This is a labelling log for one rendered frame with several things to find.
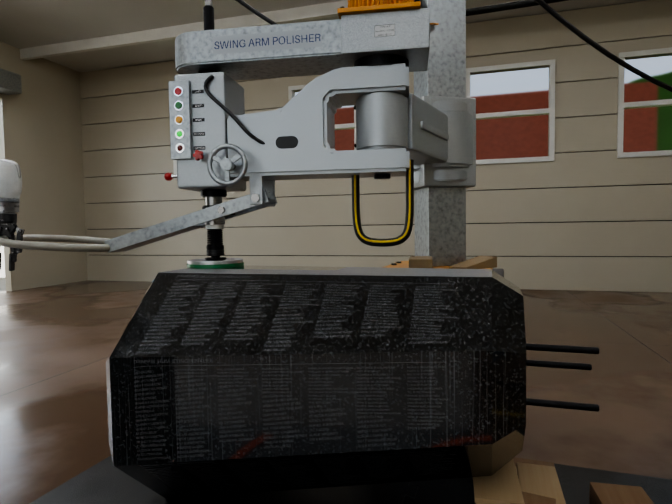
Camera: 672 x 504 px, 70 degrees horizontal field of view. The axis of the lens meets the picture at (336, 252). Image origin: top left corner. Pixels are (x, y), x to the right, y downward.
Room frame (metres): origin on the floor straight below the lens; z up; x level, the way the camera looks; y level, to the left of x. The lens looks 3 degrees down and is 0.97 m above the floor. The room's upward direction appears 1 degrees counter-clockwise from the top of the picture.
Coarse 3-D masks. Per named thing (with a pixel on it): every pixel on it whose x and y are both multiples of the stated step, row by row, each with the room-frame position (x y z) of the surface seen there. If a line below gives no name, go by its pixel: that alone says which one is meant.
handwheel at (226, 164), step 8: (224, 144) 1.71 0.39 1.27; (232, 144) 1.70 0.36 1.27; (216, 152) 1.71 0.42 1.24; (240, 152) 1.70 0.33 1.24; (208, 160) 1.71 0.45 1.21; (216, 160) 1.71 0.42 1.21; (224, 160) 1.70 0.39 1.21; (232, 160) 1.70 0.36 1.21; (208, 168) 1.71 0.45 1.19; (224, 168) 1.70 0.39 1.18; (232, 168) 1.71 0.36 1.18; (216, 176) 1.72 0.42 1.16; (240, 176) 1.70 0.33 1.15; (224, 184) 1.71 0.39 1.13; (232, 184) 1.70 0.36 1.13
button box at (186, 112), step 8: (184, 80) 1.77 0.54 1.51; (184, 88) 1.77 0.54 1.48; (176, 96) 1.77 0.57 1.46; (184, 96) 1.77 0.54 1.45; (184, 104) 1.77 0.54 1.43; (176, 112) 1.77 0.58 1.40; (184, 112) 1.77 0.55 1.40; (184, 120) 1.77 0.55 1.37; (176, 128) 1.77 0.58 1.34; (184, 128) 1.77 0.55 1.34; (184, 136) 1.77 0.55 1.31; (176, 144) 1.77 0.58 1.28; (184, 144) 1.77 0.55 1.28; (192, 144) 1.78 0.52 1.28; (176, 152) 1.77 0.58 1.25; (184, 152) 1.77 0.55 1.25; (192, 152) 1.78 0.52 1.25
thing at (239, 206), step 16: (272, 192) 1.90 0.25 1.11; (208, 208) 1.82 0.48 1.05; (224, 208) 1.81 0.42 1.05; (240, 208) 1.80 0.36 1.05; (256, 208) 1.91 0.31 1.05; (160, 224) 1.85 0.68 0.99; (176, 224) 1.84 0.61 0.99; (192, 224) 1.83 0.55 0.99; (112, 240) 1.89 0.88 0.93; (128, 240) 1.88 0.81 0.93; (144, 240) 1.87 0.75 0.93
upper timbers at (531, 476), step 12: (516, 468) 1.46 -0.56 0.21; (528, 468) 1.46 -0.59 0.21; (540, 468) 1.46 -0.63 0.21; (552, 468) 1.46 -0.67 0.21; (528, 480) 1.39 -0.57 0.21; (540, 480) 1.39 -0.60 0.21; (552, 480) 1.39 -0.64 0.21; (528, 492) 1.32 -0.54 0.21; (540, 492) 1.32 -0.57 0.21; (552, 492) 1.32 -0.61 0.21
